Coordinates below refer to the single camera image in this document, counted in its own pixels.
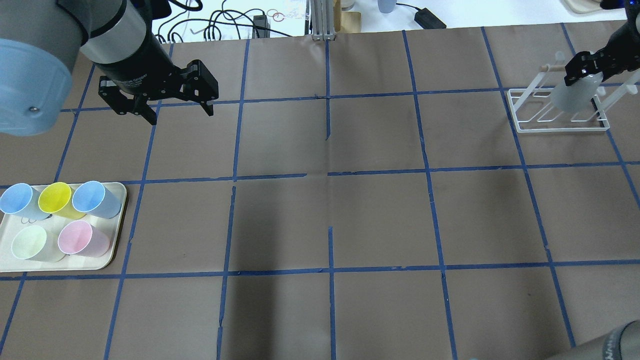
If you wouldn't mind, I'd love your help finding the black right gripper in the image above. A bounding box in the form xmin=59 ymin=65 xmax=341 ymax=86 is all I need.
xmin=564 ymin=21 xmax=640 ymax=87

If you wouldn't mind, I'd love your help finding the beige plastic tray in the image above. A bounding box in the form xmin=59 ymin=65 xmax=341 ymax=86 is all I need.
xmin=0 ymin=182 xmax=128 ymax=273

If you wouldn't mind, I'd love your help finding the yellow cup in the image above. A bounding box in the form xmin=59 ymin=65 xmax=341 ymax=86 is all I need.
xmin=38 ymin=182 xmax=86 ymax=220

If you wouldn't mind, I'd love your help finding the light blue cup on desk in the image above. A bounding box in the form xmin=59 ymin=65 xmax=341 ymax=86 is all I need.
xmin=377 ymin=0 xmax=397 ymax=14

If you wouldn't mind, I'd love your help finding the wooden mug tree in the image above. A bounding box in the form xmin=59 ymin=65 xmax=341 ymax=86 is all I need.
xmin=333 ymin=0 xmax=362 ymax=34

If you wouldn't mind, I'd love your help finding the white wire cup rack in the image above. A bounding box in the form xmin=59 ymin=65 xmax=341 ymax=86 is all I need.
xmin=506 ymin=51 xmax=640 ymax=133

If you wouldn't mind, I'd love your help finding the blue cup at tray end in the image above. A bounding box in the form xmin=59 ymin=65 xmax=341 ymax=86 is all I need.
xmin=0 ymin=183 xmax=52 ymax=221

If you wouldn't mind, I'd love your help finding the black power adapter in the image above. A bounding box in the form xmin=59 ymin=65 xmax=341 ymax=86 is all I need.
xmin=414 ymin=7 xmax=447 ymax=30

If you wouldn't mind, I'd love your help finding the grey-white ikea cup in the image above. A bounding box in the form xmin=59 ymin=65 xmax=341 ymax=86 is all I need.
xmin=550 ymin=73 xmax=603 ymax=114

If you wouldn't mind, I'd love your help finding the cream cup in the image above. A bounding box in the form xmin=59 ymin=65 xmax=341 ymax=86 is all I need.
xmin=10 ymin=225 xmax=66 ymax=263

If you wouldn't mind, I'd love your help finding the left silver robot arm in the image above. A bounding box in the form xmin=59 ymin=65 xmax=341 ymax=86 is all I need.
xmin=0 ymin=0 xmax=219 ymax=137

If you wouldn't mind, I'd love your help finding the pink cup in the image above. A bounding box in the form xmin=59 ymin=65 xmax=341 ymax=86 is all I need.
xmin=57 ymin=219 xmax=111 ymax=258

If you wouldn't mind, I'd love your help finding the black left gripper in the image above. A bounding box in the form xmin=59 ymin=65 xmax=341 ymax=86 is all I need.
xmin=93 ymin=20 xmax=220 ymax=126

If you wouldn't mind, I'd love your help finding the blue cup near front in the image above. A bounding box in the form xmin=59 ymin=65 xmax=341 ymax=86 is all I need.
xmin=71 ymin=180 xmax=122 ymax=219

